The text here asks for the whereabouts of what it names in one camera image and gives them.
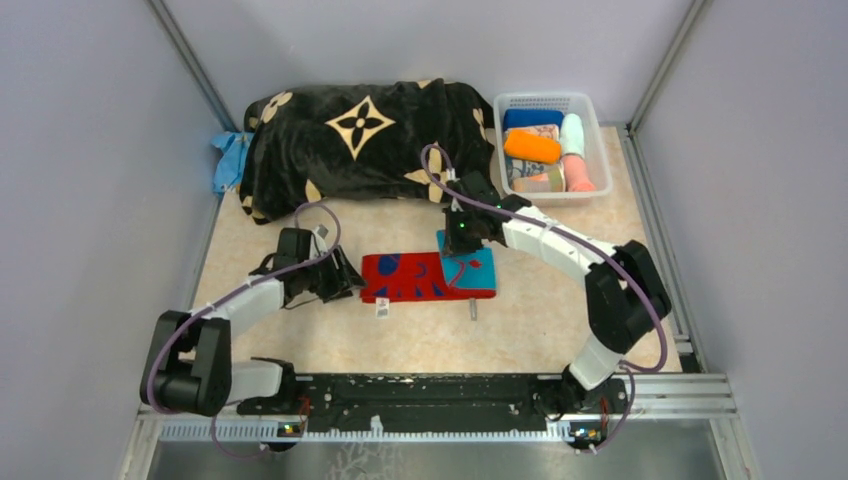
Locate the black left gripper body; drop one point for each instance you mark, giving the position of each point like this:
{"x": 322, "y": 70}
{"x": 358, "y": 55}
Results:
{"x": 326, "y": 279}

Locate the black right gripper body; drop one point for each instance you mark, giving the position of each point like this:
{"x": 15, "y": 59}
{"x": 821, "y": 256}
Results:
{"x": 461, "y": 235}

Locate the red blue patterned towel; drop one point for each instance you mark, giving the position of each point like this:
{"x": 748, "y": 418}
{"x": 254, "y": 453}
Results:
{"x": 428, "y": 277}

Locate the pink panda towel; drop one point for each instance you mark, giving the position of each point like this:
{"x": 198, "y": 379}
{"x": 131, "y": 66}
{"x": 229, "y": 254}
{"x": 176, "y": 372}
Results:
{"x": 576, "y": 174}

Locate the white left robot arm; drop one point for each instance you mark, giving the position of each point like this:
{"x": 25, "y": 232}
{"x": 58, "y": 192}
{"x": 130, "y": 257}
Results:
{"x": 189, "y": 366}

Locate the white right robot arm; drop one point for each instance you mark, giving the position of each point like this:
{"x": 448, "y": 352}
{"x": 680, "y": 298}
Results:
{"x": 625, "y": 296}

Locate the grey patterned rolled towel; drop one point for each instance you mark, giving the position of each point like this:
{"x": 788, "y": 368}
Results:
{"x": 516, "y": 168}

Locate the orange green rolled towel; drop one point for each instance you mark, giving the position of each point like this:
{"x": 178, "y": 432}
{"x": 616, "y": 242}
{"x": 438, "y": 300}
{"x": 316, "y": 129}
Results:
{"x": 549, "y": 181}

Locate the white plastic basket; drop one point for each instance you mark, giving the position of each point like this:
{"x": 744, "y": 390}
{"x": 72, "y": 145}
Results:
{"x": 595, "y": 153}

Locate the dark blue rolled towel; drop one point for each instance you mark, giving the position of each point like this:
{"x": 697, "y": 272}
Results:
{"x": 518, "y": 118}

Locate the black floral blanket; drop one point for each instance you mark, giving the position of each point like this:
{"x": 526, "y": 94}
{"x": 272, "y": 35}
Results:
{"x": 362, "y": 142}

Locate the beige orange rolled towel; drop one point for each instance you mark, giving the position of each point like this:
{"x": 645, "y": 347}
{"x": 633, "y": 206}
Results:
{"x": 548, "y": 131}

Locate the mint white rolled towel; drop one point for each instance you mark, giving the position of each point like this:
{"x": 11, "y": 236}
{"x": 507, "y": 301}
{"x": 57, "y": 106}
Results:
{"x": 572, "y": 136}

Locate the light blue cloth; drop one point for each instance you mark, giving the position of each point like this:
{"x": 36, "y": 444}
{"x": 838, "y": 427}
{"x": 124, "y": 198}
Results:
{"x": 233, "y": 148}

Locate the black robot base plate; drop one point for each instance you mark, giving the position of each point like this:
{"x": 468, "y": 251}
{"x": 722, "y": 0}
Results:
{"x": 469, "y": 403}

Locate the white slotted cable duct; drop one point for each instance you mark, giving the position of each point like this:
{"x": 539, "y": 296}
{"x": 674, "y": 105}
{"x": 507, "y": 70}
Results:
{"x": 272, "y": 431}

